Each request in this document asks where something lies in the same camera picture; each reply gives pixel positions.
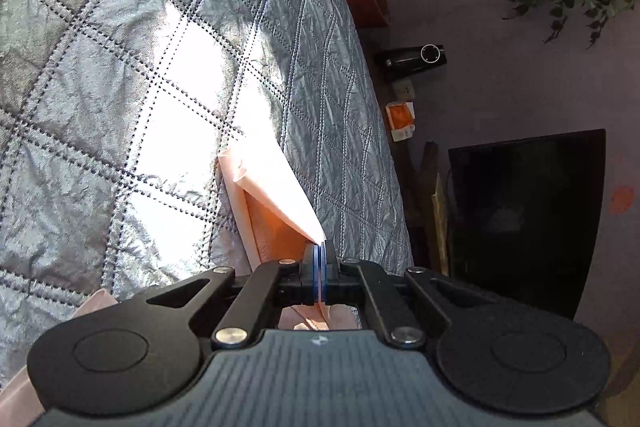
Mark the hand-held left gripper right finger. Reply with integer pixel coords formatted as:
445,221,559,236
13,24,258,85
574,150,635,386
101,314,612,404
319,241,493,350

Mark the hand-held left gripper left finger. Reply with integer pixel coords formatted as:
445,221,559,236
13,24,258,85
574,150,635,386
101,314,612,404
145,244,319,350

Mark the pink garment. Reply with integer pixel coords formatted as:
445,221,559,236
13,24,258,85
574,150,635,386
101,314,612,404
0,146,361,427

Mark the wooden television stand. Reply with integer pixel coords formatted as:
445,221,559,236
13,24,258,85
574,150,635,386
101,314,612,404
407,142,453,278

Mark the orange tissue pack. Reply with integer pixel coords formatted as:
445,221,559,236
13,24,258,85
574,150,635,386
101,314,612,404
385,102,416,142

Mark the black flat screen television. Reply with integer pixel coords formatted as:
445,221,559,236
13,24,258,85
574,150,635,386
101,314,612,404
447,129,607,320

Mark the black tabletop appliance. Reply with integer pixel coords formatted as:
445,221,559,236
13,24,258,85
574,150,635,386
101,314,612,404
375,43,447,82

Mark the bed with silver quilted bedspread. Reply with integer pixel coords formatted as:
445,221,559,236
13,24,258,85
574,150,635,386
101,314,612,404
0,0,416,388

